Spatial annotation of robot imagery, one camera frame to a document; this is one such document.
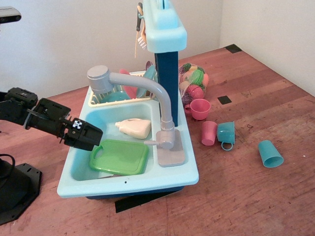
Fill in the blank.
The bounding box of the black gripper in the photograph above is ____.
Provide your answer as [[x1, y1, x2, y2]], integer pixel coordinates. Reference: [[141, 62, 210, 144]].
[[24, 98, 103, 151]]

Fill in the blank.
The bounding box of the grey faucet lever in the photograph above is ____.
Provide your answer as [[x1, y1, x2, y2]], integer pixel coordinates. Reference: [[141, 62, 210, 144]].
[[144, 140, 159, 146]]

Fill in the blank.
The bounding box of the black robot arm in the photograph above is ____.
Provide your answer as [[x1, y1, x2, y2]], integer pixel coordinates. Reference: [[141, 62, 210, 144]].
[[0, 88, 103, 151]]

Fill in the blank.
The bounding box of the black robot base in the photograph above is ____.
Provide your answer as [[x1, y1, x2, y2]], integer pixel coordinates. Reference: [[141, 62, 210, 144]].
[[0, 154, 42, 225]]

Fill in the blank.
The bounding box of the green plastic cutting board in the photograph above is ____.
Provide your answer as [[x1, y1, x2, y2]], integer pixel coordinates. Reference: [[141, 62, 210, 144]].
[[89, 139, 149, 176]]

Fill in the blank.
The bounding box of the teal toy plate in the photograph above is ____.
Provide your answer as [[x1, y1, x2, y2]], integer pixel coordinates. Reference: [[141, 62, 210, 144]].
[[101, 65, 157, 103]]

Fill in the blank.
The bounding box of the cream toy detergent bottle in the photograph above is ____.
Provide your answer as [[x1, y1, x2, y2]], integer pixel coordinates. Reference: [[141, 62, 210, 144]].
[[115, 118, 151, 139]]

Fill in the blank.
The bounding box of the light blue toy sink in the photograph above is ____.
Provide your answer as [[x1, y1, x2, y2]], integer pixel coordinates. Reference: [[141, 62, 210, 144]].
[[57, 0, 199, 199]]

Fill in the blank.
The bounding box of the pink toy plate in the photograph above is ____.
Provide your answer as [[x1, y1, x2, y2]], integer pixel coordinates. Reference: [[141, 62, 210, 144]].
[[119, 69, 137, 99]]

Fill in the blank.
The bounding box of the grey toy faucet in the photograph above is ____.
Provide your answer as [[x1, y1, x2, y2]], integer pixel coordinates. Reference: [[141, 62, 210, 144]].
[[86, 65, 186, 168]]

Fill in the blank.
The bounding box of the purple toy spoon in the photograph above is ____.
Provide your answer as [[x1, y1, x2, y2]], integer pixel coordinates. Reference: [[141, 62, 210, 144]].
[[145, 61, 153, 70]]

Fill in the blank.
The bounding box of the cream toy dish brush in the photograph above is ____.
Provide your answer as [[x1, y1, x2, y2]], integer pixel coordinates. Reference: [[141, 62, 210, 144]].
[[134, 2, 147, 58]]

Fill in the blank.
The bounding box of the net bag of toy food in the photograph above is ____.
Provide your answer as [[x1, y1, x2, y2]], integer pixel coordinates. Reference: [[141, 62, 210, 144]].
[[179, 63, 209, 106]]

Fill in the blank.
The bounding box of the pink toy tumbler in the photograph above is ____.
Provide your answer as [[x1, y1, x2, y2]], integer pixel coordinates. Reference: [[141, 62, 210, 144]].
[[201, 121, 218, 146]]

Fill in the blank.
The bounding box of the black tape square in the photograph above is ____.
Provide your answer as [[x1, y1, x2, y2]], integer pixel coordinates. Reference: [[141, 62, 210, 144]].
[[218, 95, 232, 105]]

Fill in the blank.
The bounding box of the black tape corner piece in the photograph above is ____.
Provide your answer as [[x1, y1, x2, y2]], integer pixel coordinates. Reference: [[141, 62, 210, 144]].
[[225, 44, 242, 54]]

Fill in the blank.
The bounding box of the teal toy tumbler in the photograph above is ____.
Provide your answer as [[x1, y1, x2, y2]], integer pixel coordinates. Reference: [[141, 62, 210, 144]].
[[258, 140, 284, 168]]

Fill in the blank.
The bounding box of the pink toy cup with handle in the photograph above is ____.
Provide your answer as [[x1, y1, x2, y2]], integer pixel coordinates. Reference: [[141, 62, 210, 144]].
[[184, 98, 211, 120]]

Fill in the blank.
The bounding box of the teal toy cup with handle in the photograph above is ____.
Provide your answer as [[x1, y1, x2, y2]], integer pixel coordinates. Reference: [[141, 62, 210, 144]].
[[217, 121, 235, 151]]

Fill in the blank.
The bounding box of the grey camera on stand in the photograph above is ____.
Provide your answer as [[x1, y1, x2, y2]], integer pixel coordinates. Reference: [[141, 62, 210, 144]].
[[0, 6, 22, 24]]

